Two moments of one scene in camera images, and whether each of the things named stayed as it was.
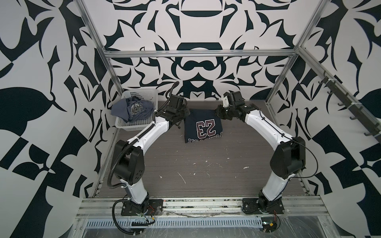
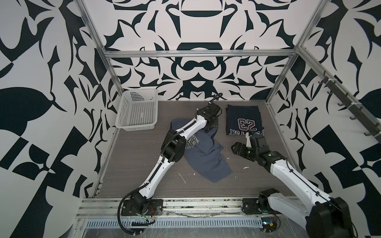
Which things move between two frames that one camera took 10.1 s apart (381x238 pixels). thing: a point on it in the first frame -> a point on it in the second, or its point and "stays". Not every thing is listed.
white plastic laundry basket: [150, 95] stays
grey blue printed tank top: [132, 108] -> [204, 153]
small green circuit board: [269, 224] stays
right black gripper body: [226, 112] -> [246, 152]
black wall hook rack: [353, 106] stays
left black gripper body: [183, 113] -> [215, 122]
